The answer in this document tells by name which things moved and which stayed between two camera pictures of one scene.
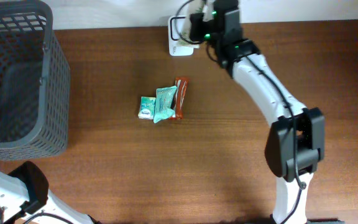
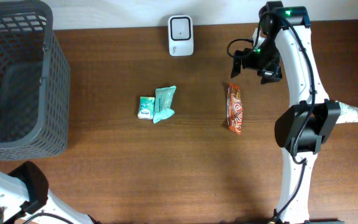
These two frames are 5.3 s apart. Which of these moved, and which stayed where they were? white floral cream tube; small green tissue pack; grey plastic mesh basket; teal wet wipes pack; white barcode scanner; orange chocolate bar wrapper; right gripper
Moved: right gripper; orange chocolate bar wrapper; white floral cream tube
Stayed: white barcode scanner; teal wet wipes pack; small green tissue pack; grey plastic mesh basket
